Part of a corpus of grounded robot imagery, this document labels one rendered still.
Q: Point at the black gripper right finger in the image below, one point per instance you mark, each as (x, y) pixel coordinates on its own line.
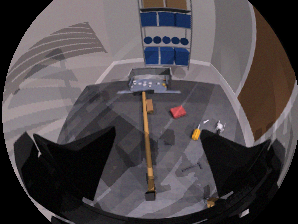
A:
(229, 160)

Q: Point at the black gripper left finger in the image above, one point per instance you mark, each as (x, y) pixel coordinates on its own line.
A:
(81, 161)

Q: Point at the red block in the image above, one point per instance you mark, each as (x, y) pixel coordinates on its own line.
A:
(177, 111)

